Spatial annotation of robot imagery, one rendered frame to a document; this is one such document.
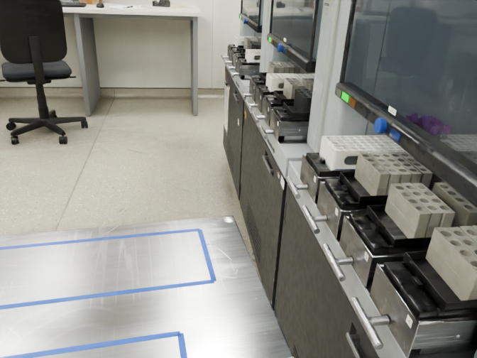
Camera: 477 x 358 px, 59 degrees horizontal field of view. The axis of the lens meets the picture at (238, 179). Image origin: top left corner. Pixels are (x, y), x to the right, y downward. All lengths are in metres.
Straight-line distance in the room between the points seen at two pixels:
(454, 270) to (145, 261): 0.47
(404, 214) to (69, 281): 0.57
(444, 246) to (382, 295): 0.12
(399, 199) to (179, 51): 3.83
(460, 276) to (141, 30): 4.05
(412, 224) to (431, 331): 0.20
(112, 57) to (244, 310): 4.07
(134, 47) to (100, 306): 3.99
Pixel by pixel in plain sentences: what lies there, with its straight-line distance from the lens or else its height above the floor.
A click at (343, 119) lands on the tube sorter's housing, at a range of 1.14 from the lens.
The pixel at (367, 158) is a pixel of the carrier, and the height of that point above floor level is 0.88.
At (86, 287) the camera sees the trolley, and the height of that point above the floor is 0.82.
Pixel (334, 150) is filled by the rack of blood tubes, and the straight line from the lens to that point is 1.02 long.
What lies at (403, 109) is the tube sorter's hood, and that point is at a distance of 0.82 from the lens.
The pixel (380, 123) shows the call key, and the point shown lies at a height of 0.99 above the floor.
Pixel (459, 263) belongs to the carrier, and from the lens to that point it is 0.70.
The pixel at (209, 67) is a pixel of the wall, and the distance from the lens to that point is 4.53.
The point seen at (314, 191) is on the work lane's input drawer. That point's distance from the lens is 1.03.
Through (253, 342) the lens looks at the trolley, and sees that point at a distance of 0.57.
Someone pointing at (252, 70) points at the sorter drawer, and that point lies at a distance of 2.20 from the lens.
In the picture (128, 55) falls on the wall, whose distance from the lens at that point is 4.52.
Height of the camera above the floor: 1.23
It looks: 26 degrees down
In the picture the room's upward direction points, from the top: 3 degrees clockwise
